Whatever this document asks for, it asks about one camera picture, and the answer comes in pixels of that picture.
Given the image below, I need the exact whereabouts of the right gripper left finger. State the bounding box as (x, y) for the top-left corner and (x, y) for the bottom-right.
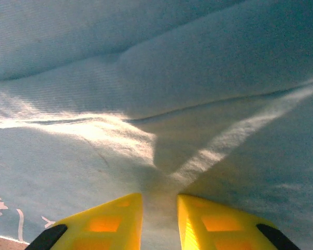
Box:
(25, 193), (143, 250)

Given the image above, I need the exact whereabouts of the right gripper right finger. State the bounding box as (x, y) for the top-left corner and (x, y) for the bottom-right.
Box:
(176, 194), (300, 250)

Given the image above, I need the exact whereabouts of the grey-blue printed t-shirt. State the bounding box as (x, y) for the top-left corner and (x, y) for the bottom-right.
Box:
(0, 0), (313, 250)

